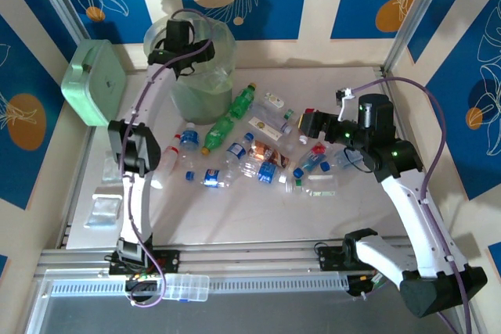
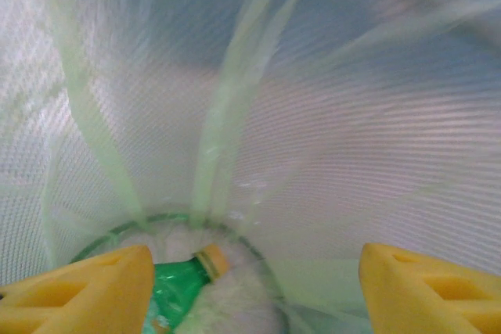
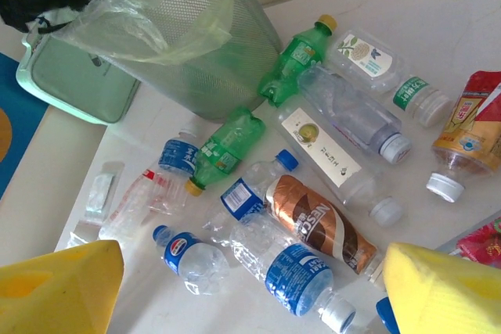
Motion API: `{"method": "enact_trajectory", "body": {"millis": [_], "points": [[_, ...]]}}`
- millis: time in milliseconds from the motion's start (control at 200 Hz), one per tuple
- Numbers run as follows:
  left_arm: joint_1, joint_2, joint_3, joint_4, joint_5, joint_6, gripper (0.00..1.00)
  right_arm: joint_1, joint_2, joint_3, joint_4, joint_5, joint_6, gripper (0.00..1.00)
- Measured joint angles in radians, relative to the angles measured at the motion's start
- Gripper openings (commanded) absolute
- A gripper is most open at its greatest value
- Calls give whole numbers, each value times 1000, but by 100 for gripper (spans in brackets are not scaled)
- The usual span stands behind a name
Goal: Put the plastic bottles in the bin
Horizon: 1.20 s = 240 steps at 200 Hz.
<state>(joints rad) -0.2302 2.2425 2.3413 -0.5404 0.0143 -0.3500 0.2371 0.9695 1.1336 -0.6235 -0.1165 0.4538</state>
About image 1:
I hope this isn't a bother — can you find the clear bottle green cap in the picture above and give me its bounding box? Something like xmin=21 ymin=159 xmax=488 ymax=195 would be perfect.
xmin=294 ymin=174 xmax=340 ymax=199

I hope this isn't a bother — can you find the clear bottle blue red label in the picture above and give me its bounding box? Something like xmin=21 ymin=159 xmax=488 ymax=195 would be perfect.
xmin=184 ymin=167 xmax=244 ymax=191

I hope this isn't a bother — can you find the green bottle orange cap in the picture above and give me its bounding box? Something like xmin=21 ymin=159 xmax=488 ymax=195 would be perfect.
xmin=200 ymin=115 xmax=236 ymax=156

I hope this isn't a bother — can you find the brown label bottle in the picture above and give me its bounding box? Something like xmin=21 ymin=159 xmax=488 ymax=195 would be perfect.
xmin=250 ymin=138 xmax=294 ymax=171

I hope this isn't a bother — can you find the black electronics board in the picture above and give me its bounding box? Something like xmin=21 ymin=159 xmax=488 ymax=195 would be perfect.
xmin=346 ymin=273 xmax=392 ymax=300
xmin=124 ymin=273 xmax=162 ymax=303

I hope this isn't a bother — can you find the white bottle red label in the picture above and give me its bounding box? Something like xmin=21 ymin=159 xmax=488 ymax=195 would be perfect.
xmin=150 ymin=133 xmax=184 ymax=191

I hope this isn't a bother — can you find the clear plastic organizer box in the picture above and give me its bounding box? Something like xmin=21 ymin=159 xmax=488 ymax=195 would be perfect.
xmin=160 ymin=274 xmax=211 ymax=303

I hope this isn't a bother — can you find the long aluminium base rail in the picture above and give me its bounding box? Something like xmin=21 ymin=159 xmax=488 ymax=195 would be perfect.
xmin=37 ymin=236 xmax=467 ymax=275

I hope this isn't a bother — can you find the grey metal base sheet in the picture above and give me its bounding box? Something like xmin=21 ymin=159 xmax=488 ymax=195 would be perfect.
xmin=25 ymin=269 xmax=481 ymax=334

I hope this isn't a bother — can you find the small white bottle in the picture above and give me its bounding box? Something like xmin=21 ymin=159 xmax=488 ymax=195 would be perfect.
xmin=262 ymin=92 xmax=286 ymax=110

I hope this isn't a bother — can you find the clear bottle blue label white cap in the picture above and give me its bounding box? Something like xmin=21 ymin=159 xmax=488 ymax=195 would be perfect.
xmin=239 ymin=157 xmax=290 ymax=187

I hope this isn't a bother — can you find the purple cable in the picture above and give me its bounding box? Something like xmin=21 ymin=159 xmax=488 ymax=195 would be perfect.
xmin=119 ymin=8 xmax=216 ymax=310
xmin=351 ymin=77 xmax=470 ymax=334

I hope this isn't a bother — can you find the mint green square box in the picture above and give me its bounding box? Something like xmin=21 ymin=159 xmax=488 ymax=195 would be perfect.
xmin=60 ymin=39 xmax=128 ymax=127

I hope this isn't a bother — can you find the clear plastic packet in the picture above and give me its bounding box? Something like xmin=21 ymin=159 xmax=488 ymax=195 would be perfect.
xmin=102 ymin=156 xmax=124 ymax=185
xmin=84 ymin=192 xmax=122 ymax=229

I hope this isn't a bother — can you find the grey slotted cable duct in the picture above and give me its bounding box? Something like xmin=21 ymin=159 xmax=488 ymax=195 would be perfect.
xmin=46 ymin=274 xmax=351 ymax=298

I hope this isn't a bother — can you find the translucent plastic bin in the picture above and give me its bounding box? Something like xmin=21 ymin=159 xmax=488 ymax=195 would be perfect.
xmin=143 ymin=16 xmax=238 ymax=126

